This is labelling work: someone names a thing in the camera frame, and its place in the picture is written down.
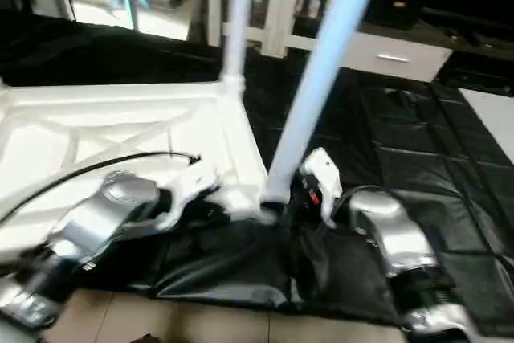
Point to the white plastic table leg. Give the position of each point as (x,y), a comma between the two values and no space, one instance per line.
(321,70)
(237,14)

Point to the white plastic table top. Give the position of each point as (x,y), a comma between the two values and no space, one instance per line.
(96,134)

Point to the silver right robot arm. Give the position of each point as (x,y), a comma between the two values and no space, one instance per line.
(401,255)

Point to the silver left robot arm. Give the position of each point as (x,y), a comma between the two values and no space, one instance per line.
(80,238)

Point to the black work mat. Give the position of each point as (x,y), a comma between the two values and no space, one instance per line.
(361,142)

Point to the white drawer unit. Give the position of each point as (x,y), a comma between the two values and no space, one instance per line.
(393,55)

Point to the white flat board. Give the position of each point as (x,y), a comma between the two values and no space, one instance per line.
(494,122)

